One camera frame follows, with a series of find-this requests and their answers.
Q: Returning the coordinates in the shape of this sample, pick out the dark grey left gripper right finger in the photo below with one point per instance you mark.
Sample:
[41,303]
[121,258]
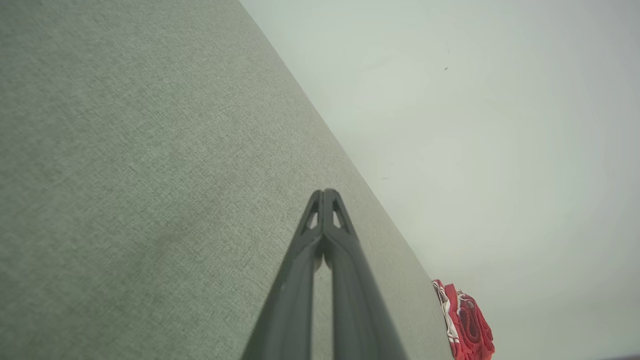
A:
[357,310]

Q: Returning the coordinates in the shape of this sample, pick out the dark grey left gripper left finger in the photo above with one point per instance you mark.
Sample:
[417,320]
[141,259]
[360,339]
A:
[287,310]

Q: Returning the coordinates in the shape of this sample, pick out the red and white jersey shirt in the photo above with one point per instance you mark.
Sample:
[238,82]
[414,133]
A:
[470,325]

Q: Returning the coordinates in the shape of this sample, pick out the grey fabric sofa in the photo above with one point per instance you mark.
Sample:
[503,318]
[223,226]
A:
[125,175]

